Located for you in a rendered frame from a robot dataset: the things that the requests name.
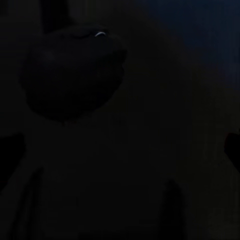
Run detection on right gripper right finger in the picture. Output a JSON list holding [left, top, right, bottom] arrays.
[[224, 133, 240, 173]]

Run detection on mouse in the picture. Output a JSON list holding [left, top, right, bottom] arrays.
[[18, 22, 129, 106]]

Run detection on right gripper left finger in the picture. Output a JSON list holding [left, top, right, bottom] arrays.
[[0, 133, 26, 193]]

